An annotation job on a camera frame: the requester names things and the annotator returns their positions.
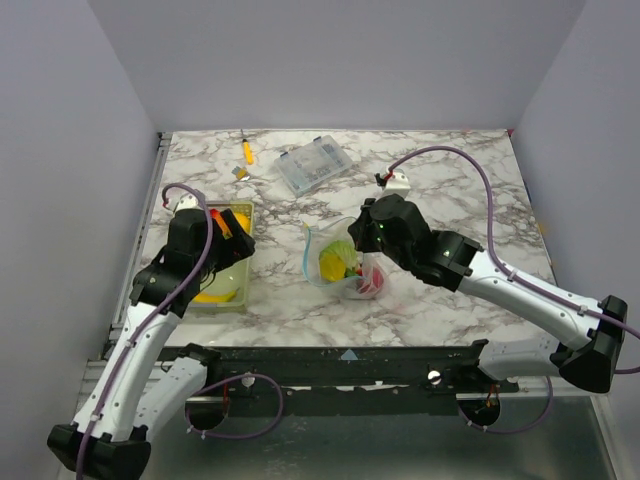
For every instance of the red toy apple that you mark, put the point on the red toy apple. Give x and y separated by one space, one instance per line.
371 285

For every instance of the yellow handled screwdriver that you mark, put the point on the yellow handled screwdriver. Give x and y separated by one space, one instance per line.
248 153

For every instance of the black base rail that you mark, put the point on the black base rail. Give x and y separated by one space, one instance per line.
340 381

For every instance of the clear zip top bag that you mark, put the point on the clear zip top bag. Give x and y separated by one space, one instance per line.
316 239

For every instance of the small yellow metal clip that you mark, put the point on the small yellow metal clip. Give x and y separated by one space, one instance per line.
240 173

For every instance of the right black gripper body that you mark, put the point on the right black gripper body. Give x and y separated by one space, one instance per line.
361 230

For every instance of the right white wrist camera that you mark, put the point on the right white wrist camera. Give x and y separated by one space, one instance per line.
393 183

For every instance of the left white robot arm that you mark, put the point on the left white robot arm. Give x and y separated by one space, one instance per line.
110 436

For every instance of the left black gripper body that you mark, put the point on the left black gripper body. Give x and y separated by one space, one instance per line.
227 252

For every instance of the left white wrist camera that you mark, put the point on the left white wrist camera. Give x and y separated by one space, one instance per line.
186 202

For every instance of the green toy cabbage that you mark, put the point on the green toy cabbage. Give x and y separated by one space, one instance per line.
345 251

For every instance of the yellow toy banana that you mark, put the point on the yellow toy banana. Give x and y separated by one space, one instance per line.
206 298

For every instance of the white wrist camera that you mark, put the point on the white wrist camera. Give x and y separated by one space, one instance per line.
186 202
393 183

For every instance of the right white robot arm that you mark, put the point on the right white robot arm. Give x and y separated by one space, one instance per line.
582 336

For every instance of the orange toy fruit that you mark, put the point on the orange toy fruit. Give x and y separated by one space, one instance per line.
243 221

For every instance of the clear plastic compartment box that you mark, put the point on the clear plastic compartment box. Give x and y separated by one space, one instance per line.
305 168

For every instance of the green perforated plastic basket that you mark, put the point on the green perforated plastic basket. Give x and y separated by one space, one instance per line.
233 278

